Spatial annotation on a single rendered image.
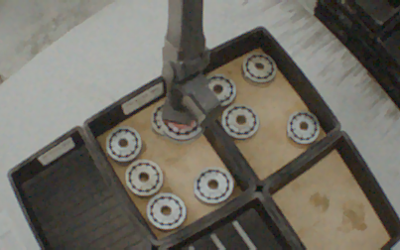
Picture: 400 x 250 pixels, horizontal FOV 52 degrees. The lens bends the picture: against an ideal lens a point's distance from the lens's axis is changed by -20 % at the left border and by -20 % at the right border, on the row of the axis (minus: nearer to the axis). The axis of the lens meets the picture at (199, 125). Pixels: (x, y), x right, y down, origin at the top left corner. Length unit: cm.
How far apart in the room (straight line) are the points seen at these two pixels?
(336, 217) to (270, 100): 42
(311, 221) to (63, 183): 71
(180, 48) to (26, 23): 212
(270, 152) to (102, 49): 70
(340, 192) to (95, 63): 93
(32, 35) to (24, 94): 114
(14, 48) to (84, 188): 162
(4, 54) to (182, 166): 176
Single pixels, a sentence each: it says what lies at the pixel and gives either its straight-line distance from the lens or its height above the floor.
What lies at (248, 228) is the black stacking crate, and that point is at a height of 83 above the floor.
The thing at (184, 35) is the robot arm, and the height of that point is 139.
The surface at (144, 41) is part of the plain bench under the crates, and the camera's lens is 168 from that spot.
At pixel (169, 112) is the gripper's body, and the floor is 113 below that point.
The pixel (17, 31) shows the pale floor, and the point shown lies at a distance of 289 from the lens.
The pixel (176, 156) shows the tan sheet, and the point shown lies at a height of 83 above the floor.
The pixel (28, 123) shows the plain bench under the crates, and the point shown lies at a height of 70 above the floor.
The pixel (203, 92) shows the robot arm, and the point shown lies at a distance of 93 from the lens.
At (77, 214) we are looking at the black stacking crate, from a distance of 133.
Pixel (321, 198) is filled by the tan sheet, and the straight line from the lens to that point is 133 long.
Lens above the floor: 207
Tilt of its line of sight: 66 degrees down
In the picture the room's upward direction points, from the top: 2 degrees counter-clockwise
